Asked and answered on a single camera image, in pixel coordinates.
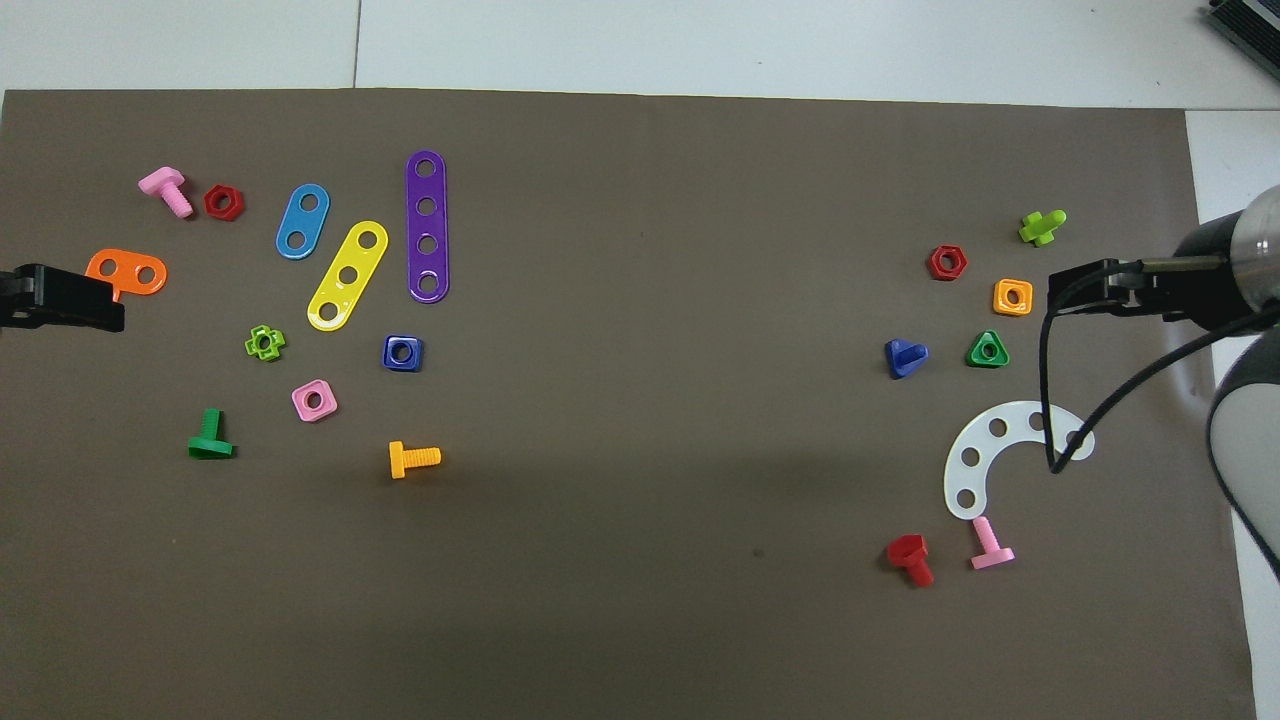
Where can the green plastic toy bolt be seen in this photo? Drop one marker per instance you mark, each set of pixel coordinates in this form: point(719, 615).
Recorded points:
point(210, 448)

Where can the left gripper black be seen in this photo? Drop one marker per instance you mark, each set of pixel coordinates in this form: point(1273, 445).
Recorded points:
point(40, 295)

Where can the orange heart-shaped plate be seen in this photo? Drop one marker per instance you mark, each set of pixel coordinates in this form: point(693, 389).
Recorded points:
point(128, 272)

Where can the green triangle toy nut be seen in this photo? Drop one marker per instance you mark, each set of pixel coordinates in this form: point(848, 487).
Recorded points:
point(975, 357)

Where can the black ribbed device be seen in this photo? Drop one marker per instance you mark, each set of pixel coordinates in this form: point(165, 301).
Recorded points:
point(1250, 25)

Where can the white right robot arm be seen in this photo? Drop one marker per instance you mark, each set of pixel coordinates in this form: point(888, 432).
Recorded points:
point(1250, 420)

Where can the white curved perforated plate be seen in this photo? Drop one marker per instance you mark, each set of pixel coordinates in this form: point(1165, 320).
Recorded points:
point(982, 441)

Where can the lime cross-head toy bolt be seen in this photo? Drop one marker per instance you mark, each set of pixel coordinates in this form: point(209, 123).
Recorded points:
point(1041, 228)

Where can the red plastic toy bolt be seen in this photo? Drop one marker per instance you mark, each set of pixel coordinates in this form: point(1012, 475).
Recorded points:
point(908, 552)

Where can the pink square toy nut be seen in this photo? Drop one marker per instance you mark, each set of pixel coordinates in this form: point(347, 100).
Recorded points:
point(327, 408)

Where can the orange plastic toy bolt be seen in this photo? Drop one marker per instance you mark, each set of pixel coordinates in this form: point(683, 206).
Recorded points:
point(413, 459)

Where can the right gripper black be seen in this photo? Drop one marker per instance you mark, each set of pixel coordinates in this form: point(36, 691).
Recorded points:
point(1200, 285)

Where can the orange square toy nut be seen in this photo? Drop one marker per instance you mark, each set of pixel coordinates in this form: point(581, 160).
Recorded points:
point(1000, 300)

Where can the brown table mat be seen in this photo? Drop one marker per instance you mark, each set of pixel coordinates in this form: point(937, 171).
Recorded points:
point(700, 300)

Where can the red hexagon toy nut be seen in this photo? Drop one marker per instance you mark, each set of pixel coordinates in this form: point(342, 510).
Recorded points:
point(934, 265)
point(212, 205)

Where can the blue triangle-head toy bolt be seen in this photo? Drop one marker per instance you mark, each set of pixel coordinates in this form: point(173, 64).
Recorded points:
point(905, 357)

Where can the lime cross toy nut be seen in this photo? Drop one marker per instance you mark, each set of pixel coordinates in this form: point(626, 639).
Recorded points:
point(277, 347)

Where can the yellow three-hole plate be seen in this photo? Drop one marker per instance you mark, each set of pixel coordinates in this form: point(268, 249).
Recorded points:
point(358, 258)

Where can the pink plastic toy bolt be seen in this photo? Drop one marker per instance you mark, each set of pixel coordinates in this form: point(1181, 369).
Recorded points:
point(990, 548)
point(165, 188)

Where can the blue square toy nut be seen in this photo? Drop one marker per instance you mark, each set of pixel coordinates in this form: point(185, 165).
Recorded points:
point(415, 361)

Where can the purple four-hole plate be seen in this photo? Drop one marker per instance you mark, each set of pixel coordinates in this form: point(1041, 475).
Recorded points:
point(427, 225)

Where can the blue two-hole plate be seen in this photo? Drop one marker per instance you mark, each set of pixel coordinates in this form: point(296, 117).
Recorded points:
point(302, 222)

